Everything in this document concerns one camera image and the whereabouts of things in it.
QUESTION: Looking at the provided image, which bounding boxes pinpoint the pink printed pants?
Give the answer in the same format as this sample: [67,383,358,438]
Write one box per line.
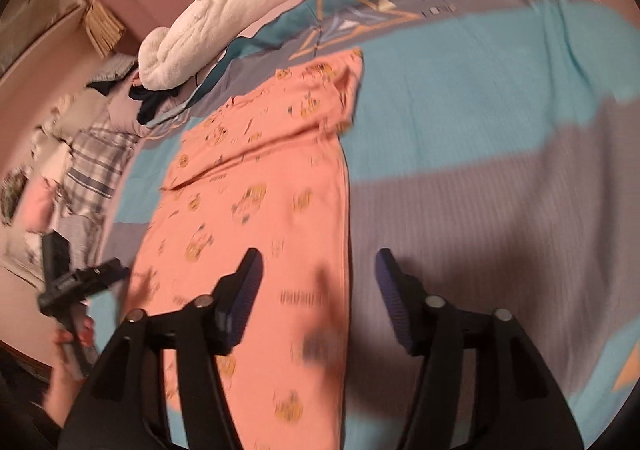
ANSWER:
[127,48,366,450]

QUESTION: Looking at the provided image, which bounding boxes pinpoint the lavender pillow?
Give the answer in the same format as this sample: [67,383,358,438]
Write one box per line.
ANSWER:
[107,90,151,136]

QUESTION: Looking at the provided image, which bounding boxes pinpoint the teal grey striped bed blanket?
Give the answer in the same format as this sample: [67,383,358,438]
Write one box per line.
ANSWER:
[85,0,640,450]

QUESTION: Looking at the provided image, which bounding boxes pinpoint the grey cloth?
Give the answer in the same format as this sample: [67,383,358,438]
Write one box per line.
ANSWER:
[57,213,103,261]

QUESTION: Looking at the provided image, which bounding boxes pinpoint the person's left hand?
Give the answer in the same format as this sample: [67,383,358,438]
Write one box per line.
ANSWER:
[52,316,97,381]

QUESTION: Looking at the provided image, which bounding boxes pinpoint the dark checked folded cloth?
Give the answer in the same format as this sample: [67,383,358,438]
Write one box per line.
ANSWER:
[87,55,138,91]

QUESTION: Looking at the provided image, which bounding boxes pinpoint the white fluffy blanket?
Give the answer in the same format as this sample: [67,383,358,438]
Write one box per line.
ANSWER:
[137,0,308,91]

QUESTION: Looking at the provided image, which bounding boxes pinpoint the green patterned cloth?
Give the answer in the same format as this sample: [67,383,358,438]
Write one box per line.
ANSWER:
[0,167,31,226]

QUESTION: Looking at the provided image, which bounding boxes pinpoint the plaid cloth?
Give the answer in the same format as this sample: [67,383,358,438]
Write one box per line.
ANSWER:
[62,127,138,216]

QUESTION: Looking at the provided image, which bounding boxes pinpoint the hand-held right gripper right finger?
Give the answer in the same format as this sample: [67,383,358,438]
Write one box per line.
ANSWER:
[375,247,586,450]

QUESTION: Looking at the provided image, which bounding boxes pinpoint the dark navy garment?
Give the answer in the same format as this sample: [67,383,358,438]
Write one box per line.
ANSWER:
[129,75,186,126]

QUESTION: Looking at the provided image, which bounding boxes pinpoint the woven straw basket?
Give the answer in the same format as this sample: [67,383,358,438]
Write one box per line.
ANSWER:
[82,0,126,58]

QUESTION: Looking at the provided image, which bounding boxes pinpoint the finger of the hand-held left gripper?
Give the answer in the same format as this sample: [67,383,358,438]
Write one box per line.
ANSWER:
[97,257,132,289]

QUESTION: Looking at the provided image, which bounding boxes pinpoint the pink cloth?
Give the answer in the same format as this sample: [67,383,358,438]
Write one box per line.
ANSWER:
[22,177,56,233]

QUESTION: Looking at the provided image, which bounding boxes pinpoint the beige pillow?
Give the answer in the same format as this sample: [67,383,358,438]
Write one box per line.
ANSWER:
[32,93,113,151]

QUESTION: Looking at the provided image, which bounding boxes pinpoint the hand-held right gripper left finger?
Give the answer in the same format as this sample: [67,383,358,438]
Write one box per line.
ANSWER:
[57,247,264,450]

